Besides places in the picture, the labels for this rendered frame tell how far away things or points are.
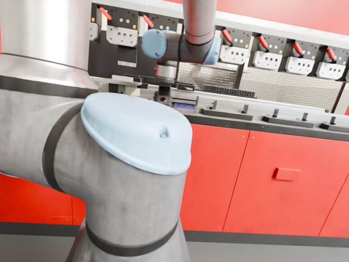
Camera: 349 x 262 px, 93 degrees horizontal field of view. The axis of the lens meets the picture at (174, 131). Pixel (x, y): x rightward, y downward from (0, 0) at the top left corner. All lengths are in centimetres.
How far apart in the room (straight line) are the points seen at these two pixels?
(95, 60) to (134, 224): 150
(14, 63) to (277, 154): 114
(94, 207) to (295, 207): 138
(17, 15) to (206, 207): 115
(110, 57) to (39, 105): 138
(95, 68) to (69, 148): 144
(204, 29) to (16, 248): 145
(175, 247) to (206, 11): 42
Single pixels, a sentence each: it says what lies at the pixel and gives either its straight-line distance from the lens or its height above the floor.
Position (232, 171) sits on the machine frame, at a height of 56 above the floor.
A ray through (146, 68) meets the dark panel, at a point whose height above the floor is 111.
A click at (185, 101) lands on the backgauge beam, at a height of 91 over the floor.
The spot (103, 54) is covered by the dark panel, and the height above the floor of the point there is 116.
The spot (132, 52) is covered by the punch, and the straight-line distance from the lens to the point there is 102.
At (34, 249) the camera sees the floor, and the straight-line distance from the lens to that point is 143.
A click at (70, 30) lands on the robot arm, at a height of 107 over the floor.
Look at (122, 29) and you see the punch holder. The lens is 101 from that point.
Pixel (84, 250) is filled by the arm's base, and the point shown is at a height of 84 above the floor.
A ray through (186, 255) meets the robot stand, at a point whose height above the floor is 77.
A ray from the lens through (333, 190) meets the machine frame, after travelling 157.
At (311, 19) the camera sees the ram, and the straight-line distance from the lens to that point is 129.
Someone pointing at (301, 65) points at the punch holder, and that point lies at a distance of 125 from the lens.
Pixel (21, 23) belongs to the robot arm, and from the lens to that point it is 25.
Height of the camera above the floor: 103
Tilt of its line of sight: 16 degrees down
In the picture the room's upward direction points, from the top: 8 degrees clockwise
